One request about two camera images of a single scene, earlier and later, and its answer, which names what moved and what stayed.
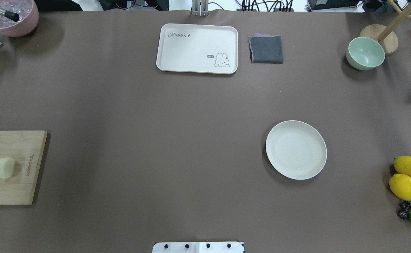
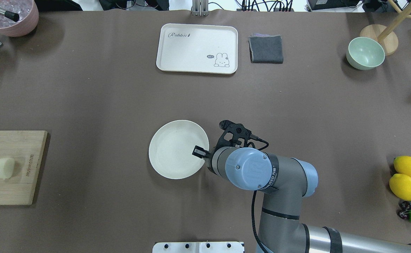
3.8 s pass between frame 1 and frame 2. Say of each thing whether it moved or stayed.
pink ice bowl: stayed
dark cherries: stayed
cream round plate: moved
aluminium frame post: stayed
